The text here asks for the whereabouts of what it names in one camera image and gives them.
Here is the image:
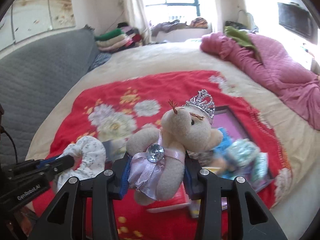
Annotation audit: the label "grey quilted headboard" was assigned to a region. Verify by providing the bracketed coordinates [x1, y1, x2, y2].
[1, 27, 99, 165]

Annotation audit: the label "beige teddy bear with dress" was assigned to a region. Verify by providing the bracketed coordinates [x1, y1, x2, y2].
[126, 89, 223, 206]

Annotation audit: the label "blue patterned pillow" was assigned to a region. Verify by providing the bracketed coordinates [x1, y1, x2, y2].
[88, 53, 112, 72]

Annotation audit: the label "black cable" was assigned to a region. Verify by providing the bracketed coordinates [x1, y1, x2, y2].
[0, 126, 19, 164]

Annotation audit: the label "dark tray with book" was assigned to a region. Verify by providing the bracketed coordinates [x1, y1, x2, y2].
[189, 106, 273, 192]

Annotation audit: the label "clothes pile on windowsill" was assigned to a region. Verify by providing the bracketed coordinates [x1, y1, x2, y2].
[151, 17, 208, 37]

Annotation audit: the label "wall painting panels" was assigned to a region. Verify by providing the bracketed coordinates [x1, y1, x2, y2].
[1, 0, 76, 50]

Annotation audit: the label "white floral scrunchie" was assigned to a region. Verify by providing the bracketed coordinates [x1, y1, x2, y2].
[55, 135, 106, 193]

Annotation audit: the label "white curtain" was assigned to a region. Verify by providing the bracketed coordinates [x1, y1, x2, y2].
[123, 0, 151, 44]

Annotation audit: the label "green cloth on comforter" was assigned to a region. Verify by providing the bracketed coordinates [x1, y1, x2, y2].
[224, 26, 261, 62]

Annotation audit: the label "pale green tissue pack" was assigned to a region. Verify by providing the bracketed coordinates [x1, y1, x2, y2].
[225, 138, 260, 167]

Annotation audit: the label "red and white box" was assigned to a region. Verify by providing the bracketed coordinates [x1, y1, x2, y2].
[146, 183, 191, 213]

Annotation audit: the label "wall-mounted black television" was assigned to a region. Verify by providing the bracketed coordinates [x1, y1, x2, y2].
[278, 2, 318, 44]

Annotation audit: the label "red floral blanket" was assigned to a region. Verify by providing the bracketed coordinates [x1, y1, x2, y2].
[29, 70, 291, 239]

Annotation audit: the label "stack of folded clothes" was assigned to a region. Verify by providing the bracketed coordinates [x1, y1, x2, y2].
[95, 22, 143, 53]

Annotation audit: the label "pink quilted comforter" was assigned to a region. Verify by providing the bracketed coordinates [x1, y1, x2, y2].
[200, 33, 319, 130]

